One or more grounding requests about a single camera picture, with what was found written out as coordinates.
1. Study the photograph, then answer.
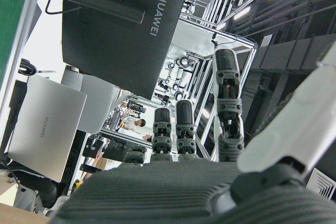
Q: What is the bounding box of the white ceiling air vent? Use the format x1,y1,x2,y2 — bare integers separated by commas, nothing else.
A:
306,168,336,204

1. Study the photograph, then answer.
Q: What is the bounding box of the long ceiling light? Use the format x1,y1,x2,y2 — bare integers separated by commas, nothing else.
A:
233,6,251,20

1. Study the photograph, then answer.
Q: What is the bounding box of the black monitor cable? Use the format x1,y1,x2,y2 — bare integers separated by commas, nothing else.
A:
44,0,81,15

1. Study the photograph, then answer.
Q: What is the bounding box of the black Huawei monitor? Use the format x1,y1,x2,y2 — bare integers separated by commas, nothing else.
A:
40,0,195,101

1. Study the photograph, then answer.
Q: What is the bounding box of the background person white shirt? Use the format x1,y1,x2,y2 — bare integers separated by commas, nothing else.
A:
118,119,146,133

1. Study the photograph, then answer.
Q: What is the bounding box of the right robot dexterous hand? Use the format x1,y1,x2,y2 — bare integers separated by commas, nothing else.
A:
48,42,336,224

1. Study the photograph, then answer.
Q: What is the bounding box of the silver Huawei laptop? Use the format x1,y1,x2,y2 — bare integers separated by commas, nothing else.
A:
6,74,88,183

